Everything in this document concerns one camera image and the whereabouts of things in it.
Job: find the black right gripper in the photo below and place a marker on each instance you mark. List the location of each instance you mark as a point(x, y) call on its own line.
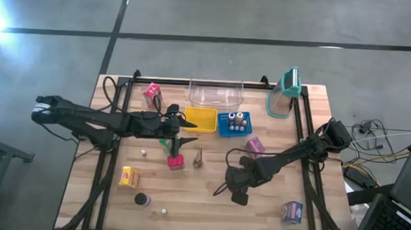
point(241, 178)

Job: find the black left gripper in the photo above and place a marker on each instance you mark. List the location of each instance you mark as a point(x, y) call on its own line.
point(169, 127)

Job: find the smoked paprika tin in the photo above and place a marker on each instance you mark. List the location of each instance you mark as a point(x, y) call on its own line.
point(175, 162)

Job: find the blue slotted plastic basket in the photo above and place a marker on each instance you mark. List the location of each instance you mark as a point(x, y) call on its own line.
point(248, 133)

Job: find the large black dropper bottle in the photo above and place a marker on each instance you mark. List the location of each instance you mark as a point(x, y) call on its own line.
point(231, 117)

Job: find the small brown dropper bottle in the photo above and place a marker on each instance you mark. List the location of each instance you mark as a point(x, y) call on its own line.
point(143, 153)

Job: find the small amber dropper bottle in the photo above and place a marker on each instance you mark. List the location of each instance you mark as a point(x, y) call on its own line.
point(244, 122)

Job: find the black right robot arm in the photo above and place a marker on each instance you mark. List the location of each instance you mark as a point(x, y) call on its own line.
point(288, 158)

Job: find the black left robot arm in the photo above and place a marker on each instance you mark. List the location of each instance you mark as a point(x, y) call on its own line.
point(85, 117)

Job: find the yellow slotted plastic basket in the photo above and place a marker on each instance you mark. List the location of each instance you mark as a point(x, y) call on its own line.
point(201, 120)

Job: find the green cereal box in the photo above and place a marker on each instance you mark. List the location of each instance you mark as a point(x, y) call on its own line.
point(165, 145)

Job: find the brown stand-up pouch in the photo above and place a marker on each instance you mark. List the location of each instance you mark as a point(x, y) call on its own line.
point(198, 158)

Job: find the purple Raisin Bran box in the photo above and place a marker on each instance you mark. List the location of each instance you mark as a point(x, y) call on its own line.
point(255, 147)

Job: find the clear plastic bin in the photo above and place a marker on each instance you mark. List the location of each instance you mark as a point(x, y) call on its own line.
point(216, 94)

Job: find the small red cereal box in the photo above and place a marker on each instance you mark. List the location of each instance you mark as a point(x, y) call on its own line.
point(153, 94)

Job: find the blue Frosted Flakes box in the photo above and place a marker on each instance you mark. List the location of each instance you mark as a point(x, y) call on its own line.
point(292, 212)

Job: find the yellow and red box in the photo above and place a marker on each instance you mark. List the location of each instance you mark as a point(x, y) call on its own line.
point(129, 177)

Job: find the dark jar black lid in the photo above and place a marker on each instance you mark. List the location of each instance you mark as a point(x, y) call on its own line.
point(142, 199)

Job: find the small white-capped dropper bottle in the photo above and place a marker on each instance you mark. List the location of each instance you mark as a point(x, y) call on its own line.
point(164, 211)

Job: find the black power strip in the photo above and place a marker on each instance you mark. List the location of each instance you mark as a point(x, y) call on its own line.
point(355, 176)

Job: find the grey laptop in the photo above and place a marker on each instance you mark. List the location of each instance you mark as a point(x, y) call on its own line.
point(393, 223)

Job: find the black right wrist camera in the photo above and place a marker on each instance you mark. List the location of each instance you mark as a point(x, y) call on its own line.
point(240, 198)

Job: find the black aluminium rig frame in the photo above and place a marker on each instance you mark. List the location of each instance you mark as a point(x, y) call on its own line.
point(127, 90)

